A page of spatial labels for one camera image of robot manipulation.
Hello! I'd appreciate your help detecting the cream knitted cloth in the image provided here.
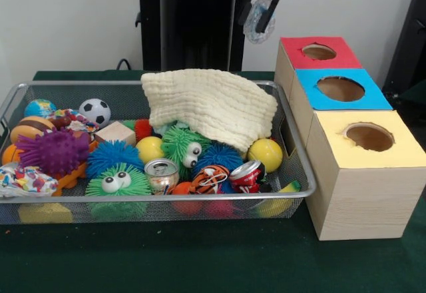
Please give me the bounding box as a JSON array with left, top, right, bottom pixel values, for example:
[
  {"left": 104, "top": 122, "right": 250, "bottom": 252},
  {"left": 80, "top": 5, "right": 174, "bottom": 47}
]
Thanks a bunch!
[{"left": 141, "top": 69, "right": 280, "bottom": 154}]

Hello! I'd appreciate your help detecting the red soda can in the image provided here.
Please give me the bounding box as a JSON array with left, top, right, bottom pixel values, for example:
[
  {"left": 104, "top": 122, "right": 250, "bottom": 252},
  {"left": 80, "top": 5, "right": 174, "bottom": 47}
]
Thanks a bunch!
[{"left": 229, "top": 160, "right": 267, "bottom": 194}]

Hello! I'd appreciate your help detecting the green spiky ball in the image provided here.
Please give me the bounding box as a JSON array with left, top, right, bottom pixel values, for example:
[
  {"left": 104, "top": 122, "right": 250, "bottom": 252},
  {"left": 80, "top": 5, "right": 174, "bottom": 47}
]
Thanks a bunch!
[
  {"left": 85, "top": 162, "right": 153, "bottom": 196},
  {"left": 161, "top": 125, "right": 214, "bottom": 179}
]

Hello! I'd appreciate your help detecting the wooden box with three holes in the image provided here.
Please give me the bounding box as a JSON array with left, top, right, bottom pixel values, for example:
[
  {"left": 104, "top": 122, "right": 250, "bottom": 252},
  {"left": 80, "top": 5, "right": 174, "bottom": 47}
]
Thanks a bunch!
[{"left": 274, "top": 36, "right": 426, "bottom": 241}]

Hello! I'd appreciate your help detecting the clear mesh bin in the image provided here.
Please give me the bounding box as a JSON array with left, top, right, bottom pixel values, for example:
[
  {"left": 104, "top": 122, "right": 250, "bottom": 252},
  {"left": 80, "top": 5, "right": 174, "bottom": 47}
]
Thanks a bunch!
[{"left": 0, "top": 79, "right": 317, "bottom": 226}]

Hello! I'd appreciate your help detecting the yellow ball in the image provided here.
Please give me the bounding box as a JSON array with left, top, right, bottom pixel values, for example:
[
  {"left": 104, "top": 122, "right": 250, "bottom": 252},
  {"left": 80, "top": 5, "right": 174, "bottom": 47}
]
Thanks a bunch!
[{"left": 247, "top": 138, "right": 284, "bottom": 173}]

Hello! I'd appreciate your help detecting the black stand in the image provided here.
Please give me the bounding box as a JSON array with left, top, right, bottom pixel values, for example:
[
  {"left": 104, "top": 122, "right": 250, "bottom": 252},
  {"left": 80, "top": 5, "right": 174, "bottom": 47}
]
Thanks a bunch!
[{"left": 381, "top": 0, "right": 426, "bottom": 131}]

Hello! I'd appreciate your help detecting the dark green side tablecloth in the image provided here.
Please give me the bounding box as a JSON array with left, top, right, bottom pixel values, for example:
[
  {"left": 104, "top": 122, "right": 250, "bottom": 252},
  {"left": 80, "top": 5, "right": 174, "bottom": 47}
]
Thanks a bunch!
[{"left": 399, "top": 79, "right": 426, "bottom": 103}]

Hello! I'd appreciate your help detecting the wooden cube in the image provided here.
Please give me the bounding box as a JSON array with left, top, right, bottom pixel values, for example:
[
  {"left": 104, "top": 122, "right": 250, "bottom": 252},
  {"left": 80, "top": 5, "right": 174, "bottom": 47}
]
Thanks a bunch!
[{"left": 94, "top": 121, "right": 136, "bottom": 146}]

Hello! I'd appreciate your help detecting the small soccer ball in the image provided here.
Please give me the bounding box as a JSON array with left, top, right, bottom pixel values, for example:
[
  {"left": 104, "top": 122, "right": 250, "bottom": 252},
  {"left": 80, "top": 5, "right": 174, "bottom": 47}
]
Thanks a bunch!
[{"left": 79, "top": 98, "right": 112, "bottom": 128}]

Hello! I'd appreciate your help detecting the globe ball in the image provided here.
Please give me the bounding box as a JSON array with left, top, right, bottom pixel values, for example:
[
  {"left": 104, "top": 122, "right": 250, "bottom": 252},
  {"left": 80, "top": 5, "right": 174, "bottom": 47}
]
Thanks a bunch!
[{"left": 23, "top": 99, "right": 57, "bottom": 120}]

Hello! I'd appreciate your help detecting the purple spiky ball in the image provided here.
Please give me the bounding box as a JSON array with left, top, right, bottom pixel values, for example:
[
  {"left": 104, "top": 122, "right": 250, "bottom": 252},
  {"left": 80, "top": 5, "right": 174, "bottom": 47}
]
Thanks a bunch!
[{"left": 15, "top": 128, "right": 91, "bottom": 176}]

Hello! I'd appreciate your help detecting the burger toy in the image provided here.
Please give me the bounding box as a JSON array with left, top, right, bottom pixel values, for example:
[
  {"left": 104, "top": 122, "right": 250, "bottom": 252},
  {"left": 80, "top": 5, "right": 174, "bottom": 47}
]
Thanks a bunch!
[{"left": 9, "top": 116, "right": 56, "bottom": 144}]

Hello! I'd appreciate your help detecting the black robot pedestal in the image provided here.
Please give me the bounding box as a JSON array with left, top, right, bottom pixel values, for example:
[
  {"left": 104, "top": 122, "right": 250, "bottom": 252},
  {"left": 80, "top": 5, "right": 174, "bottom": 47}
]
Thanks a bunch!
[{"left": 128, "top": 0, "right": 269, "bottom": 71}]

